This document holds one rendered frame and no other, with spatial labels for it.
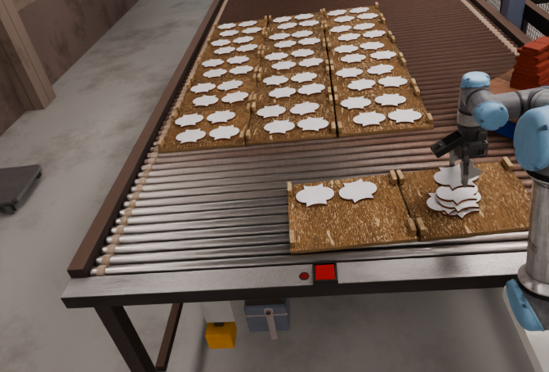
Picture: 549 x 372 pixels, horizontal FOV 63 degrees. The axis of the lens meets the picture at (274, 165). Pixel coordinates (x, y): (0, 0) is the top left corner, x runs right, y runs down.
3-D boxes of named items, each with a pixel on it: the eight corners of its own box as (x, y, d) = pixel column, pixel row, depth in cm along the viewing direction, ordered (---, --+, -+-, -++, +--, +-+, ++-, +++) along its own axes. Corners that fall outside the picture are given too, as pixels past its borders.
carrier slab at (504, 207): (552, 227, 142) (553, 223, 141) (421, 242, 144) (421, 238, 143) (503, 163, 170) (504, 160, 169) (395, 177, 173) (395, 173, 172)
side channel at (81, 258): (92, 288, 156) (82, 269, 151) (77, 289, 157) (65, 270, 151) (233, -15, 483) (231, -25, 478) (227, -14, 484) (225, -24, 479)
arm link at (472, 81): (466, 83, 124) (457, 71, 131) (462, 118, 130) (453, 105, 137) (497, 80, 123) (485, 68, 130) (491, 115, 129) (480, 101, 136)
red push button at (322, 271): (335, 282, 136) (335, 279, 136) (315, 283, 137) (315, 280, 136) (334, 266, 141) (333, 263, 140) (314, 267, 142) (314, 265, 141)
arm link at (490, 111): (525, 102, 115) (507, 83, 124) (479, 109, 116) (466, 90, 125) (522, 128, 119) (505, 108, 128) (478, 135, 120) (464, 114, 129)
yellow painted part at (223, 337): (234, 348, 156) (220, 306, 142) (209, 349, 157) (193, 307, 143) (237, 328, 162) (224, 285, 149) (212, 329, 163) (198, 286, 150)
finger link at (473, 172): (484, 187, 140) (482, 158, 139) (465, 190, 140) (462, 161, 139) (479, 185, 143) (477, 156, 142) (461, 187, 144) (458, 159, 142)
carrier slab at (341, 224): (417, 241, 144) (417, 238, 143) (291, 254, 147) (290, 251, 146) (393, 177, 173) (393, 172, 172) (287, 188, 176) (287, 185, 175)
